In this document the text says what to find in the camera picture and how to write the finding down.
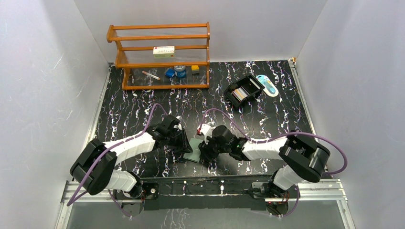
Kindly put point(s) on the blue round jar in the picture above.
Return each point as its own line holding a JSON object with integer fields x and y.
{"x": 180, "y": 71}

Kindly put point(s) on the red white pen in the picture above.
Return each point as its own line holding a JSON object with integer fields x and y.
{"x": 151, "y": 75}

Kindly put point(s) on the silver aluminium rail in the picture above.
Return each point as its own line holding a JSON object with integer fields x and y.
{"x": 154, "y": 189}

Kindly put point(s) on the stack of cards in box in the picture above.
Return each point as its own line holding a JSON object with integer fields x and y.
{"x": 245, "y": 88}

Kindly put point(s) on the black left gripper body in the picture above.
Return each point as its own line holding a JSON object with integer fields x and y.
{"x": 182, "y": 140}

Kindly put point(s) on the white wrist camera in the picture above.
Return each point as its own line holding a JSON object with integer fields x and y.
{"x": 205, "y": 131}
{"x": 178, "y": 125}

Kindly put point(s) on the white medicine box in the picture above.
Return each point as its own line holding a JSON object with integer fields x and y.
{"x": 160, "y": 52}

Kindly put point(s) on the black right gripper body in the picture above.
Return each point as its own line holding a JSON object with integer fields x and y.
{"x": 214, "y": 148}

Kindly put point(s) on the yellow black sponge block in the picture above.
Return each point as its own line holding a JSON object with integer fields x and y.
{"x": 195, "y": 69}

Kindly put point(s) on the orange wooden shelf rack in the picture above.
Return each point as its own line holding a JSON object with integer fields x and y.
{"x": 135, "y": 45}

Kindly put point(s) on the blue square lid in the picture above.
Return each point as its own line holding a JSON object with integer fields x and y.
{"x": 169, "y": 73}

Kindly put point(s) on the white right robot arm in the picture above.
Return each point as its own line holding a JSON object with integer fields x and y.
{"x": 304, "y": 157}

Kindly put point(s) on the mint green card holder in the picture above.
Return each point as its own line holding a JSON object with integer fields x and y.
{"x": 194, "y": 156}

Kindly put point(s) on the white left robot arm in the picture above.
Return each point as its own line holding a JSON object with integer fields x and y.
{"x": 96, "y": 169}

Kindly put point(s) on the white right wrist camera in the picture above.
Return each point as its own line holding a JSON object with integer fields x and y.
{"x": 205, "y": 131}

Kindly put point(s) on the blue white packaged tool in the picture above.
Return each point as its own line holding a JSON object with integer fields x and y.
{"x": 269, "y": 87}

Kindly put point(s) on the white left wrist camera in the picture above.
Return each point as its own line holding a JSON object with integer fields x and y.
{"x": 178, "y": 125}

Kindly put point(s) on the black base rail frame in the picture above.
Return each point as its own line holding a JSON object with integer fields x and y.
{"x": 242, "y": 201}

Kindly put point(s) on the black card storage box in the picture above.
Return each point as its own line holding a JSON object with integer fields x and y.
{"x": 233, "y": 101}

